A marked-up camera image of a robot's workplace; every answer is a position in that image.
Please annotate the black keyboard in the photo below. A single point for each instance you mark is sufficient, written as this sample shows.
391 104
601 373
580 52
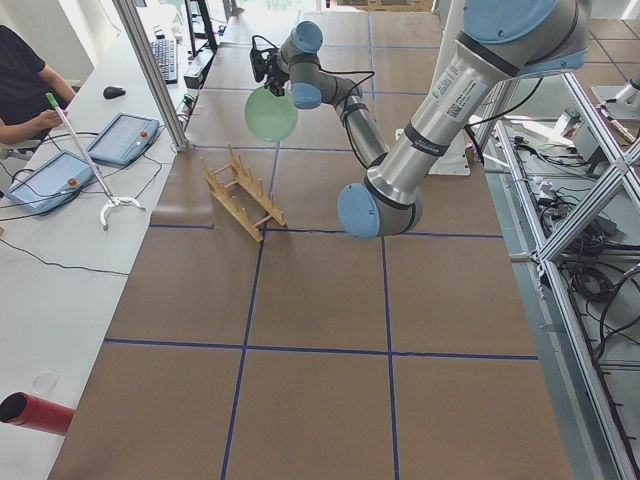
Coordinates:
164 51

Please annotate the aluminium frame post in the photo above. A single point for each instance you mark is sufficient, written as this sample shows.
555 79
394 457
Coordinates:
134 28

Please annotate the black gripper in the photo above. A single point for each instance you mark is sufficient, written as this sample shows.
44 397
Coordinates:
274 70

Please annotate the far blue teach pendant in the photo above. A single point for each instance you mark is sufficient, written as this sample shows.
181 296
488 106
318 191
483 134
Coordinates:
124 139

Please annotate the blue teach pendant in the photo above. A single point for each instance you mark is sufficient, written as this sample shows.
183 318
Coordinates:
51 184
124 139

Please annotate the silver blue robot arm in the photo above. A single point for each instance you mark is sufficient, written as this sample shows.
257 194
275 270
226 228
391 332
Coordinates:
498 41

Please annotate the light green plate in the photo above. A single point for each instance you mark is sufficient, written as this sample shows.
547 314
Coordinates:
269 117

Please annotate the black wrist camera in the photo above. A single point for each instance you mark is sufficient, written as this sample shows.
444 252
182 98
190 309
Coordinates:
258 62

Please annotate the near blue teach pendant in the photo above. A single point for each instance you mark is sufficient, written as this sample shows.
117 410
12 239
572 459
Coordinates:
51 184

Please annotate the aluminium side frame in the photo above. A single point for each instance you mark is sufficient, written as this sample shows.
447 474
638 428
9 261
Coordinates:
618 176

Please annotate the wooden dish rack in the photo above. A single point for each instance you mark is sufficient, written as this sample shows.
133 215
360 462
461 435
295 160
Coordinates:
235 178

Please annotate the black computer mouse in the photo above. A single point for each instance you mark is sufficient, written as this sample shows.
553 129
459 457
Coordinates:
112 92

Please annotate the brown paper table cover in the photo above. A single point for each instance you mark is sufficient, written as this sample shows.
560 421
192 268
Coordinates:
312 355

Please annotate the red cylinder tube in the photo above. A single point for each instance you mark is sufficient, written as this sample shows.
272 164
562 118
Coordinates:
32 412

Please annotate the white reacher grabber tool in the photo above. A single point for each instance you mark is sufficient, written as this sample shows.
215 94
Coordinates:
112 200

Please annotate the person in black shirt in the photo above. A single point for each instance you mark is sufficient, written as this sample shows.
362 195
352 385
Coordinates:
26 113

